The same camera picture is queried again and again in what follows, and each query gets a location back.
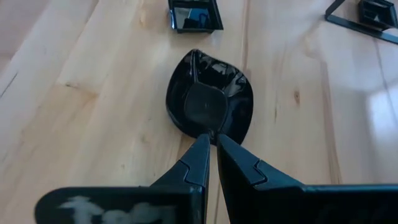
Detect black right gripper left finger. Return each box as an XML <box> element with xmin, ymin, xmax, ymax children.
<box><xmin>34</xmin><ymin>133</ymin><xmax>211</xmax><ymax>224</ymax></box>

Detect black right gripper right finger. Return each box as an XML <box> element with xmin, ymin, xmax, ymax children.
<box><xmin>216</xmin><ymin>133</ymin><xmax>398</xmax><ymax>224</ymax></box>

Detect black leaf-shaped mini plate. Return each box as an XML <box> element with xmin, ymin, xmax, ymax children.
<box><xmin>165</xmin><ymin>49</ymin><xmax>254</xmax><ymax>147</ymax></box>

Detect black small square mini plate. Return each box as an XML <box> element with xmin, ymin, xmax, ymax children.
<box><xmin>357</xmin><ymin>0</ymin><xmax>398</xmax><ymax>31</ymax></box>
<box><xmin>167</xmin><ymin>0</ymin><xmax>224</xmax><ymax>34</ymax></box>

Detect black perforated metal stand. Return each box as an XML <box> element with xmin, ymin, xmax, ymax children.
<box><xmin>325</xmin><ymin>0</ymin><xmax>398</xmax><ymax>45</ymax></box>

